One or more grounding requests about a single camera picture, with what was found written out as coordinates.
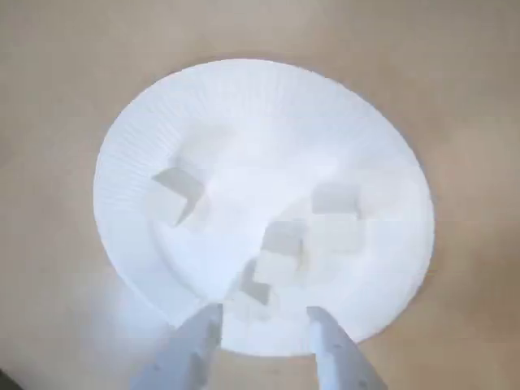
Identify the white paper plate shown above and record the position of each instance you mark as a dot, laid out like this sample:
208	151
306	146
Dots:
264	122

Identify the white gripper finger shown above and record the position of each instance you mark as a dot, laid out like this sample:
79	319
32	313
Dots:
341	361
183	357

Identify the white cube block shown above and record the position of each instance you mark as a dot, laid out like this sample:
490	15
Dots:
254	286
282	239
335	199
174	191

